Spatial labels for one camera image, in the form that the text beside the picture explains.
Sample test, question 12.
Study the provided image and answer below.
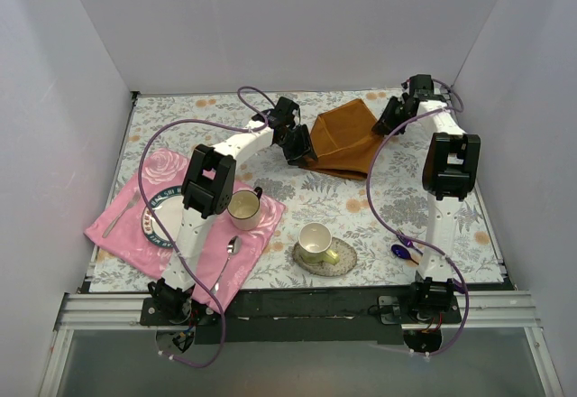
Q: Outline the orange-brown cloth napkin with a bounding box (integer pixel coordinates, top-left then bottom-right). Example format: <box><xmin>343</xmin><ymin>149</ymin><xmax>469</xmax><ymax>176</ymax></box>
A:
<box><xmin>302</xmin><ymin>98</ymin><xmax>383</xmax><ymax>180</ymax></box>

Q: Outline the purple fork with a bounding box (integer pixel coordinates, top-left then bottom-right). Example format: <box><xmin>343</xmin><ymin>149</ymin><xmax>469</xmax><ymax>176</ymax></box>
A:
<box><xmin>396</xmin><ymin>229</ymin><xmax>423</xmax><ymax>255</ymax></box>

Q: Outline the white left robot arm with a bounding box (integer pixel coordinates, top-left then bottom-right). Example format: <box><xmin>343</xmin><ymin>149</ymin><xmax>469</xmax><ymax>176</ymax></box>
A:
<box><xmin>149</xmin><ymin>97</ymin><xmax>317</xmax><ymax>325</ymax></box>

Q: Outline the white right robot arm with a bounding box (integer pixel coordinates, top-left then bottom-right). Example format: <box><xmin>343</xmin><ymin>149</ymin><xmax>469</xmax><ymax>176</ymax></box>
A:
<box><xmin>371</xmin><ymin>74</ymin><xmax>481</xmax><ymax>323</ymax></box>

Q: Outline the floral patterned tablecloth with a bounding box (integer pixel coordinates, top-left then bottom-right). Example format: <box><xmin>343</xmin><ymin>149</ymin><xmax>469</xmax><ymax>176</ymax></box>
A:
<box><xmin>88</xmin><ymin>88</ymin><xmax>506</xmax><ymax>293</ymax></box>

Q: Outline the pale green teacup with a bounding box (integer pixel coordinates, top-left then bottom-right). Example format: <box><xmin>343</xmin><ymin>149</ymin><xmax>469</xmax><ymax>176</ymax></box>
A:
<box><xmin>298</xmin><ymin>223</ymin><xmax>340</xmax><ymax>265</ymax></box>

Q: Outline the silver spoon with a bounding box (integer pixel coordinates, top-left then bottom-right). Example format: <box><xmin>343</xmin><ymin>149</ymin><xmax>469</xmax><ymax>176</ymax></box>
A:
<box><xmin>211</xmin><ymin>235</ymin><xmax>242</xmax><ymax>295</ymax></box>

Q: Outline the woven round saucer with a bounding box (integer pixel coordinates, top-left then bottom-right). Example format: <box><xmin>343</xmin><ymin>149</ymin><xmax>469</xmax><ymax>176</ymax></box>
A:
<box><xmin>292</xmin><ymin>237</ymin><xmax>357</xmax><ymax>277</ymax></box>

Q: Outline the pink floral placemat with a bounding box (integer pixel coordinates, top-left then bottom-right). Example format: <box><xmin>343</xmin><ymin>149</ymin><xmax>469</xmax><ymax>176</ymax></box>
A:
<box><xmin>85</xmin><ymin>149</ymin><xmax>285</xmax><ymax>309</ymax></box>

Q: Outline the purple spoon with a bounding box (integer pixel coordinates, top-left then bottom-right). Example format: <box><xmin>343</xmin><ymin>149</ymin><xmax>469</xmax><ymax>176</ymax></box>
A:
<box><xmin>390</xmin><ymin>244</ymin><xmax>419</xmax><ymax>264</ymax></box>

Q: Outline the white plate green rim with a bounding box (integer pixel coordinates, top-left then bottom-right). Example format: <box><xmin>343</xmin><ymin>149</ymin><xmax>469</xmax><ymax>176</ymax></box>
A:
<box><xmin>141</xmin><ymin>187</ymin><xmax>190</xmax><ymax>251</ymax></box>

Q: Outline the silver fork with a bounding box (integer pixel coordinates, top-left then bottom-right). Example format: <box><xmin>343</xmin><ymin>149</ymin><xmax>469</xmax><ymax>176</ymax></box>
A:
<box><xmin>102</xmin><ymin>190</ymin><xmax>141</xmax><ymax>238</ymax></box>

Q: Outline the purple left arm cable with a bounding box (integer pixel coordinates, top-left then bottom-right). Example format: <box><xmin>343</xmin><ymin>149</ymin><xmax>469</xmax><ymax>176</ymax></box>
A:
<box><xmin>138</xmin><ymin>85</ymin><xmax>271</xmax><ymax>367</ymax></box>

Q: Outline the cream mug black handle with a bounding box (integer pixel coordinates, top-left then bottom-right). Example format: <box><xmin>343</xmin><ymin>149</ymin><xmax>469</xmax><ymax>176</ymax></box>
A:
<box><xmin>227</xmin><ymin>187</ymin><xmax>262</xmax><ymax>231</ymax></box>

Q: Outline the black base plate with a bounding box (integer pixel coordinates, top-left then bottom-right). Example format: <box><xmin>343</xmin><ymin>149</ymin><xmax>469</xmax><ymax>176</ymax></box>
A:
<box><xmin>139</xmin><ymin>286</ymin><xmax>463</xmax><ymax>346</ymax></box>

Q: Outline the aluminium frame rail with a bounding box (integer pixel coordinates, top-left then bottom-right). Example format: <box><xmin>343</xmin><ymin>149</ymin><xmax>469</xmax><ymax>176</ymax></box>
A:
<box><xmin>40</xmin><ymin>287</ymin><xmax>563</xmax><ymax>396</ymax></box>

